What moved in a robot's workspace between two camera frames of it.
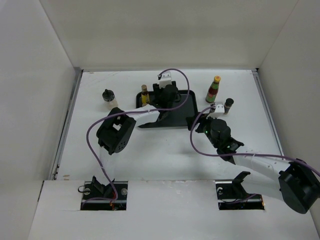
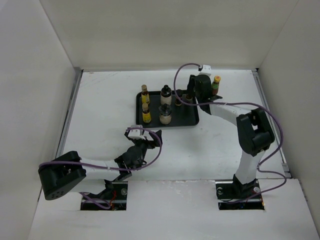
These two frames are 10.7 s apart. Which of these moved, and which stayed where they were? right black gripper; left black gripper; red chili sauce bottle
Moved: right black gripper; left black gripper
Stayed: red chili sauce bottle
